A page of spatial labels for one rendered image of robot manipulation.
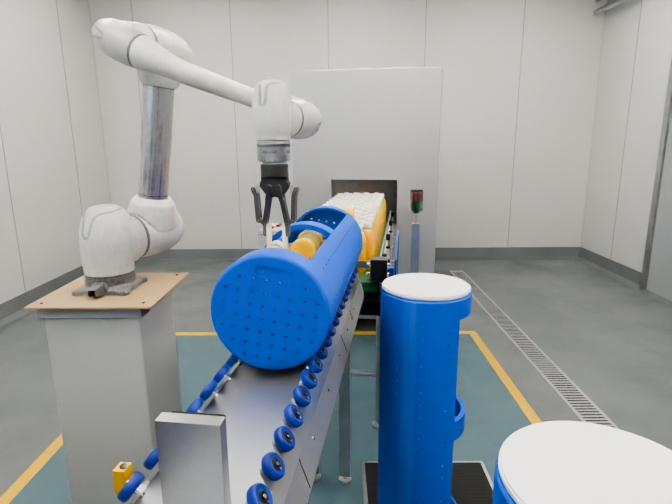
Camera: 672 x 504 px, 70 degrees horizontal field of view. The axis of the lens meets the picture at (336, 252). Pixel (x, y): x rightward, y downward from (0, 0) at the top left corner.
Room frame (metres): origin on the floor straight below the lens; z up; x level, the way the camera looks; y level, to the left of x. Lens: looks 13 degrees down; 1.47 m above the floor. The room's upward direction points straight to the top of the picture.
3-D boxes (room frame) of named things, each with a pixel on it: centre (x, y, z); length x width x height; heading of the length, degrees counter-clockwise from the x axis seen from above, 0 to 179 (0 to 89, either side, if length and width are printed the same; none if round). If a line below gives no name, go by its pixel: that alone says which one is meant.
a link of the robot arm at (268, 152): (1.32, 0.16, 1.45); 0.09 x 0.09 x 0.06
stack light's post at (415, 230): (2.29, -0.38, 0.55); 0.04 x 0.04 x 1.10; 82
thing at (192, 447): (0.64, 0.21, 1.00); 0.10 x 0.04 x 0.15; 82
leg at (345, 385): (1.88, -0.03, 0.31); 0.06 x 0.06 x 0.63; 82
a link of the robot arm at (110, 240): (1.55, 0.75, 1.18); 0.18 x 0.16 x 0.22; 156
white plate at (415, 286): (1.47, -0.28, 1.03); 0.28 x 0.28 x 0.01
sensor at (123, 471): (0.71, 0.34, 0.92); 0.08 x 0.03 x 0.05; 82
